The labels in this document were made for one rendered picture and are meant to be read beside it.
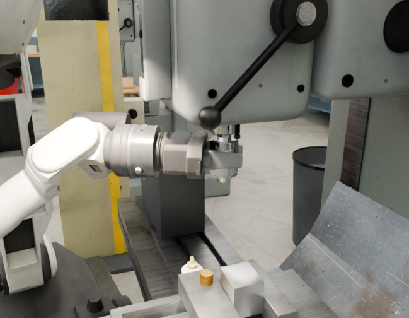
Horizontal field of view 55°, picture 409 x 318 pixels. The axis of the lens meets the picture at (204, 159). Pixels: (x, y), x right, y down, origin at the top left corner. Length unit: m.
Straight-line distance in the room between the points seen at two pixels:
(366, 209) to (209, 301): 0.44
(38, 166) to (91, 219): 1.92
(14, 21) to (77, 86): 1.54
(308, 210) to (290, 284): 1.88
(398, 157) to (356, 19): 0.36
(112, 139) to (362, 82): 0.38
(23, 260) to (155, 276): 0.58
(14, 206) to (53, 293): 0.87
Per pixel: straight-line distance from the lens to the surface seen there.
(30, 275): 1.41
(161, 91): 0.57
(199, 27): 0.50
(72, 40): 2.29
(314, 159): 2.92
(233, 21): 0.51
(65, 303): 1.47
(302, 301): 0.74
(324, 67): 0.58
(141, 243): 1.02
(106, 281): 1.82
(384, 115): 0.88
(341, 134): 0.99
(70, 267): 1.64
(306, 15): 0.52
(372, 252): 0.90
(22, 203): 0.68
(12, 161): 1.16
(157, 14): 0.56
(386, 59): 0.63
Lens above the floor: 1.44
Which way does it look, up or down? 19 degrees down
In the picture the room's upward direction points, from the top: straight up
